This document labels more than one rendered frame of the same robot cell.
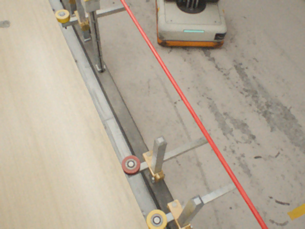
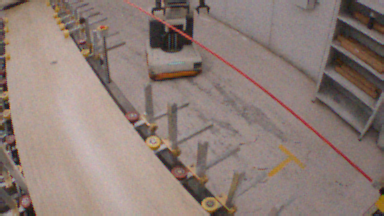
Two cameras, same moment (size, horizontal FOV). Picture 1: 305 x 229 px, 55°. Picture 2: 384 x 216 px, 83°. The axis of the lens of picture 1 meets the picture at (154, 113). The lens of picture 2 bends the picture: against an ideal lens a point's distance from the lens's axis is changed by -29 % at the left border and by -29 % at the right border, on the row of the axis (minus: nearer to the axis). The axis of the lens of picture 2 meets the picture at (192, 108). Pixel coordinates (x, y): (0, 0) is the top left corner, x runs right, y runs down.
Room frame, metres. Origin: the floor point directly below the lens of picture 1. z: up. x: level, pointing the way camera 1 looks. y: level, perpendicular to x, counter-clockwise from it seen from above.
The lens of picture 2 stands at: (-0.87, -0.12, 2.12)
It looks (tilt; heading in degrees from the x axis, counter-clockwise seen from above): 42 degrees down; 353
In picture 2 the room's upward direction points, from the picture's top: 2 degrees clockwise
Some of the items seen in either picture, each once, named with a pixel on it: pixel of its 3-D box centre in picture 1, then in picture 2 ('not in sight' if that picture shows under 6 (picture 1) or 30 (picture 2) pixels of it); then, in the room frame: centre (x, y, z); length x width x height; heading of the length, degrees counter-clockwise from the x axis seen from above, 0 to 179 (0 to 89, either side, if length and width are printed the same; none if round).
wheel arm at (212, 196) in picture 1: (196, 204); (182, 138); (0.33, -0.22, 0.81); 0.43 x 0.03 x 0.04; 121
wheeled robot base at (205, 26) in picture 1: (189, 14); (171, 55); (2.32, -0.24, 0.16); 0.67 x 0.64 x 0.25; 7
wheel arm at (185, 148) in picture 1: (169, 155); (160, 115); (0.54, -0.09, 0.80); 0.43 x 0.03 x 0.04; 121
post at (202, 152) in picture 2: not in sight; (200, 170); (0.03, -0.29, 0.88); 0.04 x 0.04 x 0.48; 31
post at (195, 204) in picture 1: (185, 216); (172, 135); (0.25, -0.16, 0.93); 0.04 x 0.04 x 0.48; 31
